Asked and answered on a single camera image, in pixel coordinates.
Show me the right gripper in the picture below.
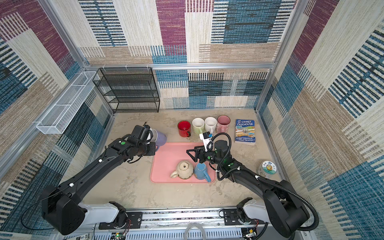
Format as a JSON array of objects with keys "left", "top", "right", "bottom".
[{"left": 186, "top": 144, "right": 223, "bottom": 166}]

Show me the purple mug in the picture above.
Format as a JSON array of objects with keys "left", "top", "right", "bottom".
[{"left": 151, "top": 129, "right": 167, "bottom": 151}]

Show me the red mug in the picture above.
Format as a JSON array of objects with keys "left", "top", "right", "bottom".
[{"left": 178, "top": 121, "right": 191, "bottom": 138}]

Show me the light green mug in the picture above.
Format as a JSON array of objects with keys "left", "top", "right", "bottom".
[{"left": 192, "top": 118, "right": 205, "bottom": 135}]

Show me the white mug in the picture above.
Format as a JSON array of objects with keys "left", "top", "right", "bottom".
[{"left": 205, "top": 117, "right": 218, "bottom": 134}]

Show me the pink ghost pattern mug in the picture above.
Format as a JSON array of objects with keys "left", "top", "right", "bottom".
[{"left": 216, "top": 115, "right": 231, "bottom": 133}]

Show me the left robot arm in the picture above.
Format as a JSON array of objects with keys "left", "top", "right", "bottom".
[{"left": 40, "top": 125, "right": 156, "bottom": 236}]

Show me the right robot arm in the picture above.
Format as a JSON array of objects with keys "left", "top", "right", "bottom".
[{"left": 186, "top": 140, "right": 320, "bottom": 238}]

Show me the blue mug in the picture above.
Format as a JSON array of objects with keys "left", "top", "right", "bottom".
[{"left": 194, "top": 163, "right": 212, "bottom": 183}]

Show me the cream ceramic teapot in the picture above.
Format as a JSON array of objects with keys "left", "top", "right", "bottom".
[{"left": 170, "top": 161, "right": 194, "bottom": 180}]

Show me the pink plastic tray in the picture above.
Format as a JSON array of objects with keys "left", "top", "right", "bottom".
[{"left": 149, "top": 142, "right": 217, "bottom": 184}]

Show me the blue treehouse book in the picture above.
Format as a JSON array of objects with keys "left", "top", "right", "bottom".
[{"left": 235, "top": 119, "right": 256, "bottom": 145}]

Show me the small round tin can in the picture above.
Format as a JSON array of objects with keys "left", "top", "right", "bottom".
[{"left": 258, "top": 161, "right": 277, "bottom": 179}]

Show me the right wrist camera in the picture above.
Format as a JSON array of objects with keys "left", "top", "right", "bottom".
[{"left": 199, "top": 132, "right": 213, "bottom": 152}]

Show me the black wire mesh shelf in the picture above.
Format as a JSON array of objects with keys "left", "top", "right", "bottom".
[{"left": 93, "top": 67, "right": 161, "bottom": 114}]

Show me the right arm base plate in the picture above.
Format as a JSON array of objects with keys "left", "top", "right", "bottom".
[{"left": 218, "top": 209, "right": 265, "bottom": 226}]

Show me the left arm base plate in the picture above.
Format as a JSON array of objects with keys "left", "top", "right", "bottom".
[{"left": 98, "top": 212, "right": 143, "bottom": 231}]

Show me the white wire mesh basket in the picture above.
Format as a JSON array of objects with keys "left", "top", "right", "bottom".
[{"left": 37, "top": 71, "right": 96, "bottom": 135}]

